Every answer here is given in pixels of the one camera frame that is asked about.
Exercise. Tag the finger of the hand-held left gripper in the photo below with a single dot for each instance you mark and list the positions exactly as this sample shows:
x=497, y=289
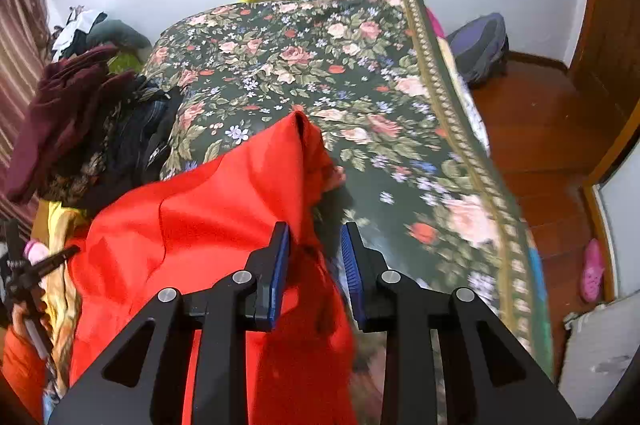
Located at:
x=55, y=261

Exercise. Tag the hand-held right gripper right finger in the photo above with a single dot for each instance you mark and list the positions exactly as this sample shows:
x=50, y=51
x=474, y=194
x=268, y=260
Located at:
x=350, y=275

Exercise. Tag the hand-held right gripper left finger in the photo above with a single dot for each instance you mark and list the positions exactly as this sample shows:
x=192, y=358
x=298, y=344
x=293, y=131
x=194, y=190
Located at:
x=280, y=275

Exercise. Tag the red zip jacket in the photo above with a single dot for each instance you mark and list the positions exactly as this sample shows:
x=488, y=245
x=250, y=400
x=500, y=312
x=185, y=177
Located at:
x=200, y=230

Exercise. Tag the yellow cloth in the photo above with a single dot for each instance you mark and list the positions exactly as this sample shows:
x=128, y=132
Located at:
x=60, y=225

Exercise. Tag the folded maroon garment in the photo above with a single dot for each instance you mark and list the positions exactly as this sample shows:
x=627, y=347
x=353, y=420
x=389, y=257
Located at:
x=60, y=120

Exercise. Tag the dark patterned garment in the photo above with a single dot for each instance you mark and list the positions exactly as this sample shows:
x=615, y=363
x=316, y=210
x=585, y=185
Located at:
x=130, y=135

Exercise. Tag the floral bedspread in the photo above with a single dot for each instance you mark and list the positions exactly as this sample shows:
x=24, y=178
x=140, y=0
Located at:
x=350, y=80

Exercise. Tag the striped curtain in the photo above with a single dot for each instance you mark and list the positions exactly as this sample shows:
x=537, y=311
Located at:
x=20, y=55

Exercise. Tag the green patterned cloth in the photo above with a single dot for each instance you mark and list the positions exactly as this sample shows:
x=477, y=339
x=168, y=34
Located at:
x=125, y=62

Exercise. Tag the pile of clutter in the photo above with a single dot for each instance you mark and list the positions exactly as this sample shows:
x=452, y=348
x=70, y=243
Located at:
x=75, y=32

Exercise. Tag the pink slipper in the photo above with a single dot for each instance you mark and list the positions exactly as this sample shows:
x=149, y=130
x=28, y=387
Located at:
x=593, y=270

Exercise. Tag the white bag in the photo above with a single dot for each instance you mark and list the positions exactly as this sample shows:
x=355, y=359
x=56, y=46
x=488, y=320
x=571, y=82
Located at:
x=597, y=355

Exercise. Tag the grey backpack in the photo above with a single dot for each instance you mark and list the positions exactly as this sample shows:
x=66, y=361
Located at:
x=477, y=47

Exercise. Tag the pink cloth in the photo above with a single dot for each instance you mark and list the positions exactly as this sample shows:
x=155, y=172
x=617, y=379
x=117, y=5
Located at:
x=436, y=25

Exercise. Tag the wooden door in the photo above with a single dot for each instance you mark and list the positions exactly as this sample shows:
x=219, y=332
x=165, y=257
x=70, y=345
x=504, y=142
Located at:
x=610, y=30

